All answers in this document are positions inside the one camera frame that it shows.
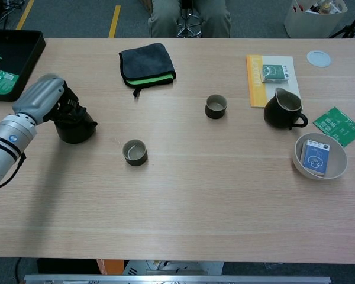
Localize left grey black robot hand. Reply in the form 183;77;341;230
11;75;88;125

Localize black teapot with bail handle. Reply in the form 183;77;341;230
53;103;98;145

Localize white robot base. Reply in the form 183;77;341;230
122;260;224;276

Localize green tea packet white label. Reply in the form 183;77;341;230
0;70;20;95

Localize black rectangular tray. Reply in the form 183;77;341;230
0;28;47;102

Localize dark cylindrical tea cup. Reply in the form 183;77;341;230
122;138;149;166
205;94;228;120

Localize grey green microfibre cloth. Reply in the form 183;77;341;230
118;42;177;98

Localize seated person legs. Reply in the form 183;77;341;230
147;0;232;38

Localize chrome stool base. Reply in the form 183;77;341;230
175;0;202;38

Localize orange part under table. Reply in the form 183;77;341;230
96;259;125;276

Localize yellow white Lexicon booklet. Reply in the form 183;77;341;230
246;54;303;109

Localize teal card box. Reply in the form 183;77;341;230
261;64;291;84

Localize black ceramic pitcher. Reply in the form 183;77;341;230
263;87;309;131

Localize white storage bin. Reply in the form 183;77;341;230
283;0;348;38

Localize blue card box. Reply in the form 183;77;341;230
300;139;332;177

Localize beige round bowl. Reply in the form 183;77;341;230
292;132;348;180

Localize black tripod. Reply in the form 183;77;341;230
328;0;355;39

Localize dark arm cable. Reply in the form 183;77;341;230
0;153;27;190

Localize aluminium rail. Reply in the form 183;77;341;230
23;274;331;284

